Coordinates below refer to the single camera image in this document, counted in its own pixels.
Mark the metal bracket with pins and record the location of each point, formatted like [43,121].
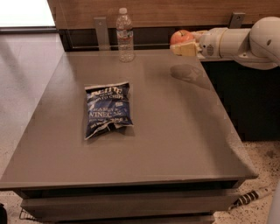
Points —
[236,20]
[102,34]

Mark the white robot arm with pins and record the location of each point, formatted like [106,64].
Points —
[257,47]

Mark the left metal bracket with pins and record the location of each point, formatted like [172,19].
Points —
[102,34]

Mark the wooden wall panel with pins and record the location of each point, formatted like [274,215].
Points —
[80,14]

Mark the blue potato chip bag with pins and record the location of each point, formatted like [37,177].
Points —
[108,108]

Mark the clear plastic water bottle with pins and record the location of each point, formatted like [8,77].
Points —
[125,35]

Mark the right metal bracket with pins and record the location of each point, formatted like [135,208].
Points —
[236,20]

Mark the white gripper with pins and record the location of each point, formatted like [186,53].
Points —
[209,44]

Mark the grey cabinet drawer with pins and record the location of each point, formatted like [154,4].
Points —
[129,205]

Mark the red apple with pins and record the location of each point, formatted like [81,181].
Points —
[181,36]

